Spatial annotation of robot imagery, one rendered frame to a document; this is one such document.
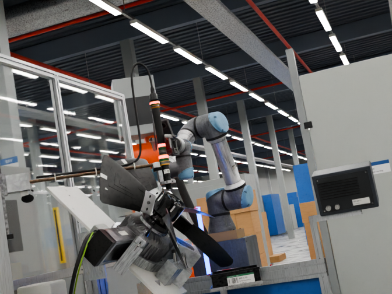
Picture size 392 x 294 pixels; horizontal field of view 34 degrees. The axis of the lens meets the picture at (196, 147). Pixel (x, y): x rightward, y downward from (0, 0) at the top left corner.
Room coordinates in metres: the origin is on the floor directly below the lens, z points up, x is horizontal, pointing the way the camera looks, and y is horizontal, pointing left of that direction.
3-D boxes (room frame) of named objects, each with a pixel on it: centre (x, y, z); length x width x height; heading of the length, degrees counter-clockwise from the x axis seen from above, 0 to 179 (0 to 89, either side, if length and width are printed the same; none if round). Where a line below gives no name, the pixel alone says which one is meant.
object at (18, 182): (2.60, 0.74, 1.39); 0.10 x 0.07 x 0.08; 107
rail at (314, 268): (3.10, -0.06, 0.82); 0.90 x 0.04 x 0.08; 72
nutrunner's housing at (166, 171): (2.79, 0.15, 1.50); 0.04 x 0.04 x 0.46
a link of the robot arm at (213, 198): (3.52, -0.07, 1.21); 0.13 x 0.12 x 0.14; 59
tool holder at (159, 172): (2.79, 0.16, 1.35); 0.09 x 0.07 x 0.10; 107
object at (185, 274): (2.76, 0.16, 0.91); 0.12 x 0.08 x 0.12; 72
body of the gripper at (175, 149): (2.90, 0.11, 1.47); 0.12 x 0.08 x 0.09; 162
